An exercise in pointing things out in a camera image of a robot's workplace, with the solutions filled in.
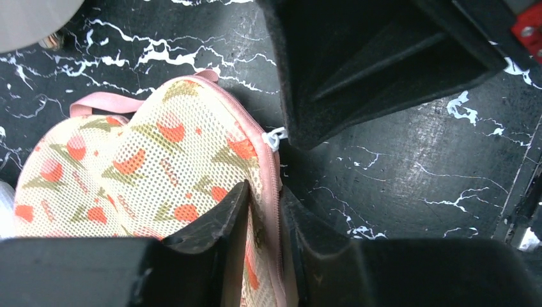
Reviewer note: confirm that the floral mesh laundry bag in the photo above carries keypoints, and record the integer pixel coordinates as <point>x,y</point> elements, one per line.
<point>148,168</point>

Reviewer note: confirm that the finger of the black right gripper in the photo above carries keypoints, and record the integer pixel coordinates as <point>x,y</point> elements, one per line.
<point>341,63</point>

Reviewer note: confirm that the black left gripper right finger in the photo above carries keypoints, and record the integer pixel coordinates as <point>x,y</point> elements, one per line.
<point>323,267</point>

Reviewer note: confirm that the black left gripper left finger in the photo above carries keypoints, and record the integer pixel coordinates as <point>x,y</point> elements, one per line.
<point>199,265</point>

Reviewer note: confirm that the white mesh laundry bag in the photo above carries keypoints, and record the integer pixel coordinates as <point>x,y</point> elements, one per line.
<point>7,210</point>

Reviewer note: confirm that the cream round drum container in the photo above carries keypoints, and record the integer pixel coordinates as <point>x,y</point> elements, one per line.
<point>27,22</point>

